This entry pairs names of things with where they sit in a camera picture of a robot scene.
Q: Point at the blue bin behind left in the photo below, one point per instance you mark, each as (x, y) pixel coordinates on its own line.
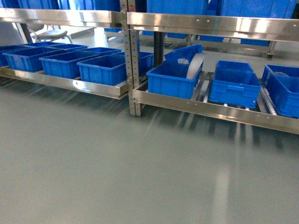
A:
(231, 65)

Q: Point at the blue bin far left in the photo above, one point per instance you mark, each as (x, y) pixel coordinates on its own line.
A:
(170, 79)

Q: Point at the curved grey sheet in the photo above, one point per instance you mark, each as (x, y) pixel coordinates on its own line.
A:
(195, 65)

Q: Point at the blue bin behind middle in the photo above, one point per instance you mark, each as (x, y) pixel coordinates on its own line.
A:
(270, 69)

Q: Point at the blue bin front middle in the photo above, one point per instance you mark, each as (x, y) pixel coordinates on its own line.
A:
(284, 93)

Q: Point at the tilted blue bin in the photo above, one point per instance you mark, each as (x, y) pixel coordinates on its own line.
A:
(183, 55)

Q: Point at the blue bin front left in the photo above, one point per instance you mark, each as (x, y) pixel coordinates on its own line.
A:
(235, 87)

